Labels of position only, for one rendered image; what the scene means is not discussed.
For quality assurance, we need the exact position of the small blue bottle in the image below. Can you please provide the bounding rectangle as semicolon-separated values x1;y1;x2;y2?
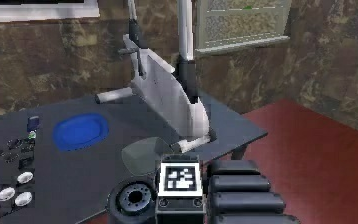
26;115;42;141

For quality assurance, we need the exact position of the white framed window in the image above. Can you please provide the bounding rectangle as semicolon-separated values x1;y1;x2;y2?
0;0;101;24

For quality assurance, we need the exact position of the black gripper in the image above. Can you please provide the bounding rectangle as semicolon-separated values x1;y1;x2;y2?
106;179;159;224

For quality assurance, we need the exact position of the white and black machine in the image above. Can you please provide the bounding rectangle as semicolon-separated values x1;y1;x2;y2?
95;0;218;154

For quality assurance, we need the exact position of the blue plate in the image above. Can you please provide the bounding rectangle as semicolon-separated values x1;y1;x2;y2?
51;112;110;153

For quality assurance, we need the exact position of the dark grey table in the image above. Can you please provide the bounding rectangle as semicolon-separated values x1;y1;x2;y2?
0;89;269;224

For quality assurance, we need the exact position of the grey bowl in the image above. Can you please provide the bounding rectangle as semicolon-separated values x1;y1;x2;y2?
121;136;175;177

